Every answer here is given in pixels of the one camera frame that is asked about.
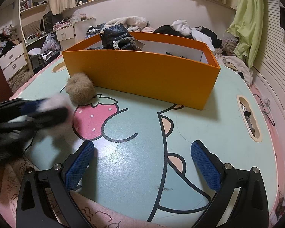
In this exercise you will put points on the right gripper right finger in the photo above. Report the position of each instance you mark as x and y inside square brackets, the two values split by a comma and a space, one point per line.
[251, 205]

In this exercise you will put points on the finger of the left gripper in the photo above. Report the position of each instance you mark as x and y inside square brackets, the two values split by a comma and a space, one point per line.
[46, 119]
[30, 106]

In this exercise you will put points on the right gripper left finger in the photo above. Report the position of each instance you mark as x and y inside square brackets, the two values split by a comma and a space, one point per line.
[33, 205]

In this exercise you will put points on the tan fur pompom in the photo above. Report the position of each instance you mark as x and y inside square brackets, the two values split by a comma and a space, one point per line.
[80, 89]

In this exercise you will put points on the black lace doll dress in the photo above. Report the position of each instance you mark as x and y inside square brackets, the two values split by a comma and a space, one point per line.
[117, 37]

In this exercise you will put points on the orange cardboard box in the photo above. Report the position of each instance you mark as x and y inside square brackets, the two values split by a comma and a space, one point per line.
[169, 68]

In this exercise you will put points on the white drawer cabinet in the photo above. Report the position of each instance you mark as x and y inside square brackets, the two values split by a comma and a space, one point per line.
[13, 61]

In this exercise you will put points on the cream knit sweater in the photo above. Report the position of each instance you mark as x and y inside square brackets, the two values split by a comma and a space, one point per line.
[132, 23]

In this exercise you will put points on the green hanging garment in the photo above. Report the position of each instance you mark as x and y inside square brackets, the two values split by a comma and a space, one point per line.
[247, 26]

